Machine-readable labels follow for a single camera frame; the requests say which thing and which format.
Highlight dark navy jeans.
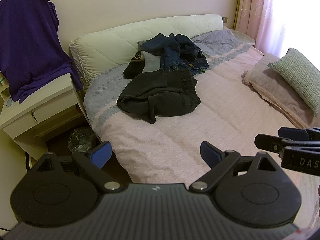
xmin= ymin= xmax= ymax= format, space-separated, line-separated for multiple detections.
xmin=140 ymin=33 xmax=200 ymax=61

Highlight black printed garment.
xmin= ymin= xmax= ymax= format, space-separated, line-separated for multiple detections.
xmin=123 ymin=51 xmax=145 ymax=79

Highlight white desk with drawer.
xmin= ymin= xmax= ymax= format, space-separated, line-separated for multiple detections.
xmin=0 ymin=72 xmax=88 ymax=161

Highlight trash bin with clear bag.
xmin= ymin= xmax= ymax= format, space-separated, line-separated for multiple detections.
xmin=68 ymin=127 xmax=97 ymax=153

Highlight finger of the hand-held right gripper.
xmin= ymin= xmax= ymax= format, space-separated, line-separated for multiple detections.
xmin=254 ymin=133 xmax=320 ymax=153
xmin=278 ymin=127 xmax=320 ymax=141

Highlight purple cloth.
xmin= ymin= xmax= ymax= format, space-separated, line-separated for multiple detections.
xmin=0 ymin=0 xmax=83 ymax=103

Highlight folded pink blanket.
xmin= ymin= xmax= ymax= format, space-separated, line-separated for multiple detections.
xmin=243 ymin=52 xmax=318 ymax=130

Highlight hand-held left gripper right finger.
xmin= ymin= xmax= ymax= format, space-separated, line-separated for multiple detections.
xmin=189 ymin=141 xmax=278 ymax=193

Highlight black pants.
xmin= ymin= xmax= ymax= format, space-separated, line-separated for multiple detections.
xmin=117 ymin=69 xmax=201 ymax=124

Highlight pink curtain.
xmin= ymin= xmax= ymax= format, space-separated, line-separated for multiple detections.
xmin=235 ymin=0 xmax=320 ymax=63

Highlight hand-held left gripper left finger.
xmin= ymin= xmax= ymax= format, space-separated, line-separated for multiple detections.
xmin=32 ymin=141 xmax=123 ymax=193

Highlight grey rounded bedside shelf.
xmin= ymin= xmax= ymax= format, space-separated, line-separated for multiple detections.
xmin=228 ymin=29 xmax=256 ymax=47

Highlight blue denim jeans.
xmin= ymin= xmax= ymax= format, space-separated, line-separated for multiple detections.
xmin=160 ymin=50 xmax=209 ymax=77

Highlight light grey garment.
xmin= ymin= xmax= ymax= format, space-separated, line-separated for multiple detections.
xmin=137 ymin=41 xmax=162 ymax=73

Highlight white quilted headboard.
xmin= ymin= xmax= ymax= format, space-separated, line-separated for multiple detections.
xmin=69 ymin=14 xmax=224 ymax=92

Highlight green checkered pillow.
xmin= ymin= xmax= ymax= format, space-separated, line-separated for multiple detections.
xmin=267 ymin=47 xmax=320 ymax=118

